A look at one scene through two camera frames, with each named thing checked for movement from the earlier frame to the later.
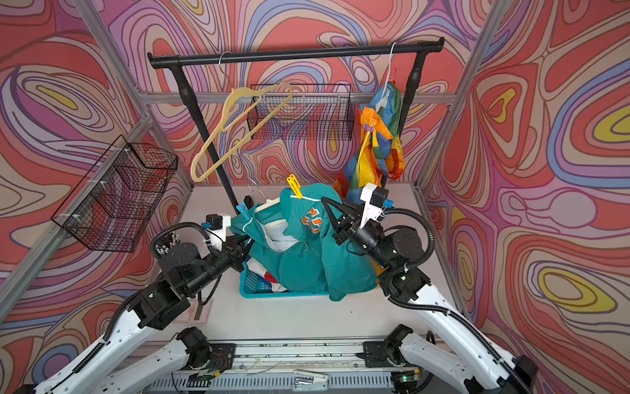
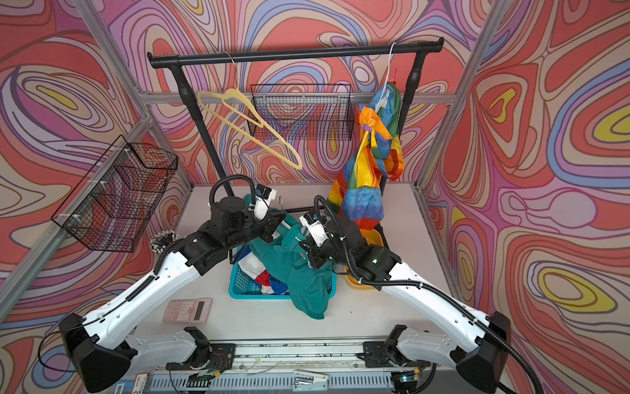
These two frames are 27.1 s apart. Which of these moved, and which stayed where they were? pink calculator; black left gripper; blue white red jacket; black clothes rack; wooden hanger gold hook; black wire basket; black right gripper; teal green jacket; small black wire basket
Moved: black left gripper; blue white red jacket; black right gripper; wooden hanger gold hook; teal green jacket
Stayed: pink calculator; small black wire basket; black wire basket; black clothes rack
